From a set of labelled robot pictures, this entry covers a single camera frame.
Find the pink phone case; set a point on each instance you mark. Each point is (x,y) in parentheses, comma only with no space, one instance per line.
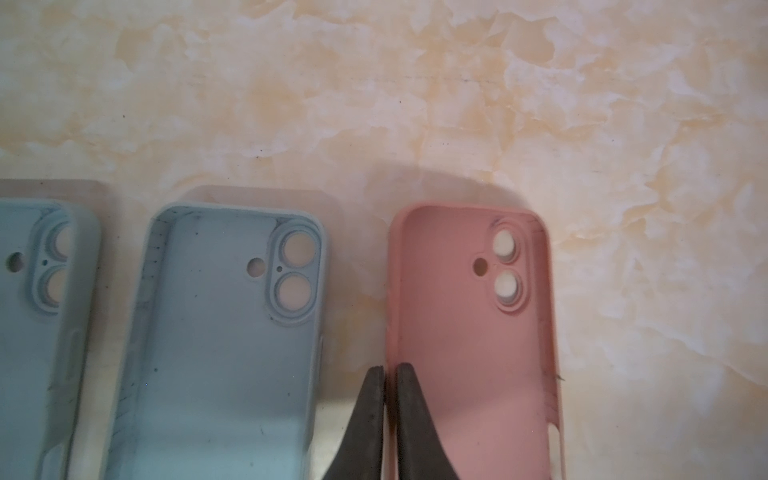
(470,308)

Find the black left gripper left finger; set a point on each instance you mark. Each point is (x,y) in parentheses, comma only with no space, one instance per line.
(359,456)

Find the pale blue phone case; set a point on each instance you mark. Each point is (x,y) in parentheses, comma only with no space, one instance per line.
(222,362)

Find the light green phone case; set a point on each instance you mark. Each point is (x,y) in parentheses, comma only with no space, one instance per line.
(49,260)

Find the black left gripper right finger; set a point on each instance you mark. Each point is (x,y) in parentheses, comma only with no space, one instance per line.
(420,454)

